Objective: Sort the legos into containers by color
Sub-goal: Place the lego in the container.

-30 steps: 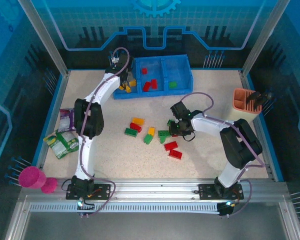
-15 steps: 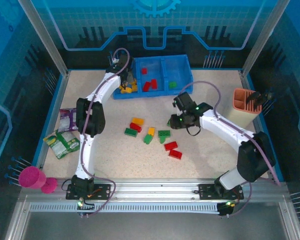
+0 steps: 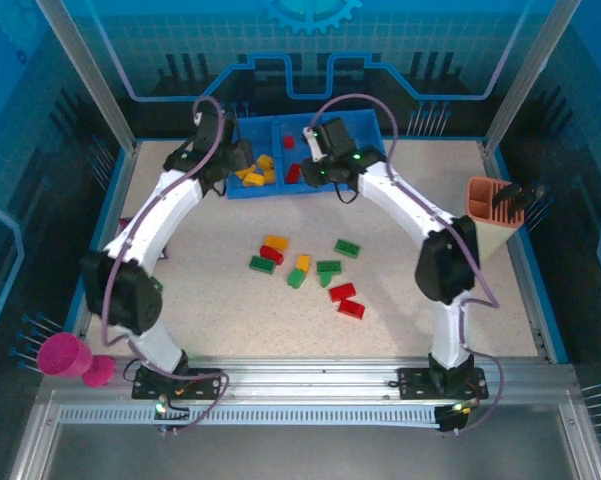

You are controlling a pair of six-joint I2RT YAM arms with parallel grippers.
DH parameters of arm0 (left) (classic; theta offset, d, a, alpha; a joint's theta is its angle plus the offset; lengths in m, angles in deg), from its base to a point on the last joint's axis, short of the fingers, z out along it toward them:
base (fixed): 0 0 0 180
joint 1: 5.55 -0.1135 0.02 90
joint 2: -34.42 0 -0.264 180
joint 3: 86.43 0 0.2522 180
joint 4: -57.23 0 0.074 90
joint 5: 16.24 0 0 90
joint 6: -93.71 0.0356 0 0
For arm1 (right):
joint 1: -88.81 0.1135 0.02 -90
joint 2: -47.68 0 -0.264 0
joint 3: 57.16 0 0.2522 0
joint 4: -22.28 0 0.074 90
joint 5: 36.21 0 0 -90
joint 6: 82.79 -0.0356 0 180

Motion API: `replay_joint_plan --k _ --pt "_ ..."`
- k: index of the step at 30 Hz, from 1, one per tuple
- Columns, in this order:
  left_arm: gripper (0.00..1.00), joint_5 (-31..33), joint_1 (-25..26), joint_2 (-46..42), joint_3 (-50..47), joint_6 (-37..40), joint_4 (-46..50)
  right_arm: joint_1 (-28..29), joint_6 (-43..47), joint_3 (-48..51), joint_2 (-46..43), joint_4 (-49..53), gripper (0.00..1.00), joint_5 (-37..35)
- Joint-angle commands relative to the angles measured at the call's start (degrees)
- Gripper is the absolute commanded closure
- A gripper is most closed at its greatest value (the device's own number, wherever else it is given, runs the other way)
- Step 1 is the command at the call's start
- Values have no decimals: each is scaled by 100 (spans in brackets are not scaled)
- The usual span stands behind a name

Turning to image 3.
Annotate beige pink utensil holder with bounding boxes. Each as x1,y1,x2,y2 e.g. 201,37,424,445
467,175,527,264

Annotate white slotted cable duct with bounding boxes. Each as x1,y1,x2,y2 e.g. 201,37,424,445
59,403,441,427

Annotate blue divided plastic bin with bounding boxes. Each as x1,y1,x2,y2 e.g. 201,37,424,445
224,108,387,200

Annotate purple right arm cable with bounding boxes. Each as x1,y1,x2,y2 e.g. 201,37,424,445
307,93,506,436

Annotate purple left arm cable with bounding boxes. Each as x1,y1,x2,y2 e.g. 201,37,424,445
99,95,231,439

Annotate aluminium frame post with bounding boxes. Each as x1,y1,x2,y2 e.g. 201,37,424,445
481,0,585,151
33,0,140,154

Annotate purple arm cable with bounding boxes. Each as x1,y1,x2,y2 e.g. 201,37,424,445
99,95,231,439
307,93,506,436

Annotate black spatula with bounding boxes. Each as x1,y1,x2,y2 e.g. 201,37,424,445
490,182,526,222

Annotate black metal-tipped utensil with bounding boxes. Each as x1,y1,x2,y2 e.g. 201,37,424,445
522,183,550,205

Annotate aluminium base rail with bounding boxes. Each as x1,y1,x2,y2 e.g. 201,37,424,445
34,355,581,406

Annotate magenta dumbbell toy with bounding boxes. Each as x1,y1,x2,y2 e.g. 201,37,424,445
36,332,117,390

